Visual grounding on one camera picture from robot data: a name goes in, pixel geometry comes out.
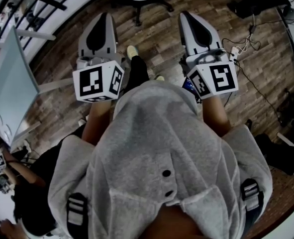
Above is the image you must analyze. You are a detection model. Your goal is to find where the person's neck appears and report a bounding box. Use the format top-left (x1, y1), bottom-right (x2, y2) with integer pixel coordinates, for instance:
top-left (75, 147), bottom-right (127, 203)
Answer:
top-left (141, 205), bottom-right (207, 239)

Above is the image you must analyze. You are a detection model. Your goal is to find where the black floor cable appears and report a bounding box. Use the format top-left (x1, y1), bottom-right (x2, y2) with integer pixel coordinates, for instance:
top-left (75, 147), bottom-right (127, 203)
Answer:
top-left (233, 58), bottom-right (291, 125)

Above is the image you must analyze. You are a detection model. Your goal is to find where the person's right forearm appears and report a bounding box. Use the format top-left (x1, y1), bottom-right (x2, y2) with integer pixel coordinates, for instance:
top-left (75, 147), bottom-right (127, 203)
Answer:
top-left (200, 95), bottom-right (232, 137)

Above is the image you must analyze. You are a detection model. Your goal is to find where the white power strip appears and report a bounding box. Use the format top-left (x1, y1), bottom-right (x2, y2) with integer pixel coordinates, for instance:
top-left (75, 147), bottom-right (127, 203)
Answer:
top-left (228, 46), bottom-right (240, 60)

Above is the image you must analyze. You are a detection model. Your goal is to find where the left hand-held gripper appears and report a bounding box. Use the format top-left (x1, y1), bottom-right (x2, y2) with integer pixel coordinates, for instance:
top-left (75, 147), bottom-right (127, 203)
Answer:
top-left (72, 12), bottom-right (126, 103)

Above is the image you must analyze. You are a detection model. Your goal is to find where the large black bag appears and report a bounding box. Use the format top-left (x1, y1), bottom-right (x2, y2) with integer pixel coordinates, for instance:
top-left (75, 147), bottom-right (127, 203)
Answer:
top-left (227, 0), bottom-right (292, 20)

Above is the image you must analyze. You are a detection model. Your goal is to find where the person's left pale shoe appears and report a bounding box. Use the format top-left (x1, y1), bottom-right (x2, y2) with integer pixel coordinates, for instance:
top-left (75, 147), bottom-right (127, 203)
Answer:
top-left (126, 45), bottom-right (140, 60)

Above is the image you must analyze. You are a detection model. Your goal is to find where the small black screen device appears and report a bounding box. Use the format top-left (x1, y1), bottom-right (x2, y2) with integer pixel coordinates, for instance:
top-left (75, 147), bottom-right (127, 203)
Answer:
top-left (181, 76), bottom-right (202, 105)

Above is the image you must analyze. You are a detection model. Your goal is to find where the black office chair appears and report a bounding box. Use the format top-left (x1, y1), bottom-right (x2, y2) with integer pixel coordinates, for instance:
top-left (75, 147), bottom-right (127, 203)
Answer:
top-left (111, 0), bottom-right (178, 26)

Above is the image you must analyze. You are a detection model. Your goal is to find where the person's black trouser leg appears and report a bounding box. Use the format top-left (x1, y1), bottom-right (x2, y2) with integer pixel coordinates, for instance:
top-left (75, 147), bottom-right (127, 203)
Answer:
top-left (123, 55), bottom-right (150, 95)

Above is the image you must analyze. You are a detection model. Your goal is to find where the person's left forearm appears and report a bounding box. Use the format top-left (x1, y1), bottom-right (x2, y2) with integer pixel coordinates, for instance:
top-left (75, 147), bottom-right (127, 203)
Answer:
top-left (81, 99), bottom-right (113, 147)

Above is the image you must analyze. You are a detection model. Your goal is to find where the black floor bag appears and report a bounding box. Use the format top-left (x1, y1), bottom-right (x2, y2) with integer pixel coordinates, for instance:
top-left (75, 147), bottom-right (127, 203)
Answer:
top-left (254, 132), bottom-right (294, 177)

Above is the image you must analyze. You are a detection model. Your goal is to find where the glass desk with white legs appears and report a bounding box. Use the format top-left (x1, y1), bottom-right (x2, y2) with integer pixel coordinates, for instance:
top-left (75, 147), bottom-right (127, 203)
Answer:
top-left (0, 25), bottom-right (74, 149)

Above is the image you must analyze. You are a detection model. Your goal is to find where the person's grey buttoned sweatshirt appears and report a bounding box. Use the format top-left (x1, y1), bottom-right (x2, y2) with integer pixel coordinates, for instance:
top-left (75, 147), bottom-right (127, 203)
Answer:
top-left (47, 80), bottom-right (274, 239)

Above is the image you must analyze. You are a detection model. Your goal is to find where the black metal railing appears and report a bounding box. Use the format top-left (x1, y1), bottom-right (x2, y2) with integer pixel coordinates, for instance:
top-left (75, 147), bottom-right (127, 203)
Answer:
top-left (0, 0), bottom-right (68, 59)

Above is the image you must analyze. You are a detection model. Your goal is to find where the black grey shoulder strap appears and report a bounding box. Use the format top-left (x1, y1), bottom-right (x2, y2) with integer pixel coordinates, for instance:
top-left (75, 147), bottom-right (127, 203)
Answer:
top-left (240, 178), bottom-right (265, 234)
top-left (66, 192), bottom-right (89, 239)

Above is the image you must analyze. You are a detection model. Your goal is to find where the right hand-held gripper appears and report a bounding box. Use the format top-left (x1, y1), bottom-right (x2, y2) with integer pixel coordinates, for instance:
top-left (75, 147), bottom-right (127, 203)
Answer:
top-left (178, 10), bottom-right (239, 100)

